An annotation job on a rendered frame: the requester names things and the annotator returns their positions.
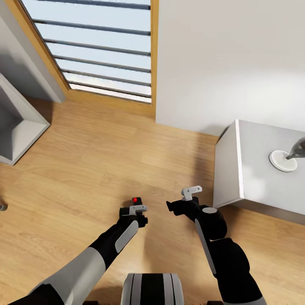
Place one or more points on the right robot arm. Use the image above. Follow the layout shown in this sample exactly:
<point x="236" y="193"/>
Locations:
<point x="227" y="260"/>

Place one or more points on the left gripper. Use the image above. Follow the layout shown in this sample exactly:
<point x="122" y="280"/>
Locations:
<point x="141" y="220"/>

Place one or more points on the fixed window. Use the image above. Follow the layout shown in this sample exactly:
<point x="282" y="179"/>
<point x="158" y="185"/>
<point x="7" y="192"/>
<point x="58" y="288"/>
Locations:
<point x="103" y="52"/>

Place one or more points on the table lamp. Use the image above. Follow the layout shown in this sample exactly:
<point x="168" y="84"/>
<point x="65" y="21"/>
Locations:
<point x="285" y="161"/>

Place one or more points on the robot trunk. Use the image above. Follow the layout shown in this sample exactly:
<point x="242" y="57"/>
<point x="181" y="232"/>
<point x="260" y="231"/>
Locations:
<point x="152" y="289"/>

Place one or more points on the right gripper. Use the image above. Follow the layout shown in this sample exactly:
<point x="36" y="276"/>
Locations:
<point x="181" y="206"/>

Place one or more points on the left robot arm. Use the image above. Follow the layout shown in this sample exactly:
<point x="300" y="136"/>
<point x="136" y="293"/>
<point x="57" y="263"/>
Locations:
<point x="72" y="284"/>

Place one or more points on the digital camera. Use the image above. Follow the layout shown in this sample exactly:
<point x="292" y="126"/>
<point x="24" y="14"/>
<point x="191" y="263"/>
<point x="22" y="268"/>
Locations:
<point x="125" y="210"/>

